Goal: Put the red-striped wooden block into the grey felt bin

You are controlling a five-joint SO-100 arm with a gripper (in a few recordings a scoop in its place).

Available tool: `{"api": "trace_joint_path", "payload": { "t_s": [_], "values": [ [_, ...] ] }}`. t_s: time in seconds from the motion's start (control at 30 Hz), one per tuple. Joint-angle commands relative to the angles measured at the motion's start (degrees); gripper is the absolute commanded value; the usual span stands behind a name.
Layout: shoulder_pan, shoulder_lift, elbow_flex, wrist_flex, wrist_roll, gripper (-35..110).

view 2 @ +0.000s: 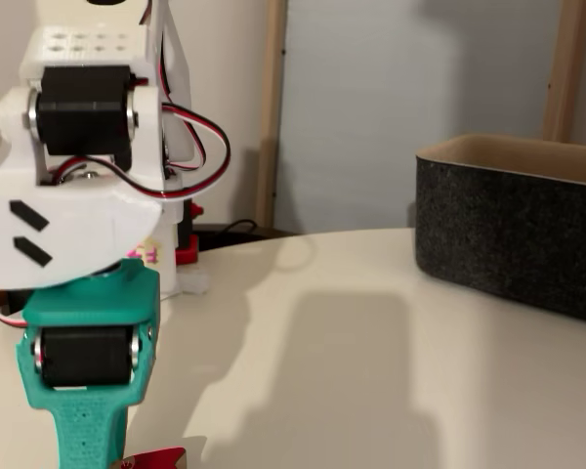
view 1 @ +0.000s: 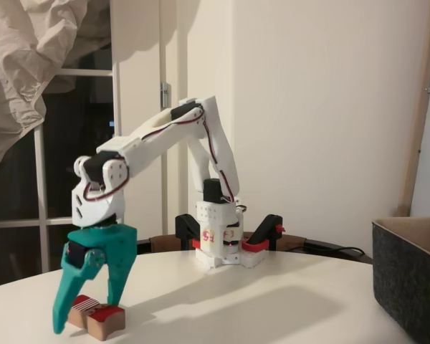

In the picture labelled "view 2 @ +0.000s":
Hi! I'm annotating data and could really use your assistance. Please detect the black power cable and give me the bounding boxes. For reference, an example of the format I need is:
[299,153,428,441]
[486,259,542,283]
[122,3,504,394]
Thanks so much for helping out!
[194,217,260,241]

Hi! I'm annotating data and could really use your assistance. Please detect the red-topped wooden block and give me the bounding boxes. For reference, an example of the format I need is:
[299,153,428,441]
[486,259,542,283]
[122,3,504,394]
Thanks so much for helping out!
[118,446,189,469]

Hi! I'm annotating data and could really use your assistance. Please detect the red white black servo cable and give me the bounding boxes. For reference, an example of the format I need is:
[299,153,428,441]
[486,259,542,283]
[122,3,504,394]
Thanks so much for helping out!
[48,100,232,202]
[0,219,29,331]

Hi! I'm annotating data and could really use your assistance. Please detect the dark grey felt box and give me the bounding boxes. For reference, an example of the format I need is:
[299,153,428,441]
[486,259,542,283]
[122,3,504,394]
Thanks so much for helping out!
[414,134,586,327]

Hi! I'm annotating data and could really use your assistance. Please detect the grey panel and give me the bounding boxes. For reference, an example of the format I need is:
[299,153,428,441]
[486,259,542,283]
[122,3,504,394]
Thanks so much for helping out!
[272,0,565,235]

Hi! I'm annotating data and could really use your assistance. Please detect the light wooden post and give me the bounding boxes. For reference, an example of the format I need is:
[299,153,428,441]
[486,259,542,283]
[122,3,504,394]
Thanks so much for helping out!
[254,0,290,230]
[540,0,586,144]

